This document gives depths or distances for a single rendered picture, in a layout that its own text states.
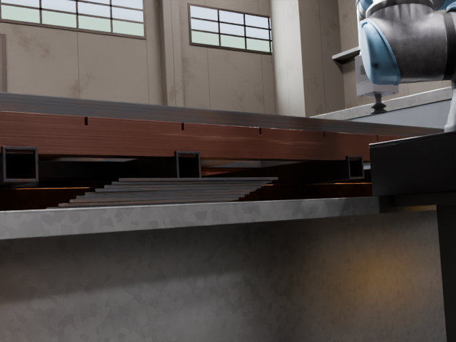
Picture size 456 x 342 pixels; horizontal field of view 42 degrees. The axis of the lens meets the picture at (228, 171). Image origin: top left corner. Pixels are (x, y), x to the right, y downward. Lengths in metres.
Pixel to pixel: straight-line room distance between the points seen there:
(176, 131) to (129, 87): 9.12
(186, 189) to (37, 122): 0.24
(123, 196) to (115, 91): 9.22
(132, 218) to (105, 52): 9.41
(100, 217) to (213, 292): 0.35
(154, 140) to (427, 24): 0.50
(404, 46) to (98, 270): 0.61
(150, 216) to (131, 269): 0.19
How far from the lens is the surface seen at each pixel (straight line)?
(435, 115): 2.19
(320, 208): 0.96
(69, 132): 0.94
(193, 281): 0.99
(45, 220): 0.70
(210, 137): 1.07
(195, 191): 0.89
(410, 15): 1.08
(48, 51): 9.81
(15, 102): 0.96
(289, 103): 11.28
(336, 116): 2.46
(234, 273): 1.04
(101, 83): 9.97
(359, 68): 1.59
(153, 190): 0.85
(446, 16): 1.10
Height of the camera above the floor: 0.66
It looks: 4 degrees up
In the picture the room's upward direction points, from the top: 3 degrees counter-clockwise
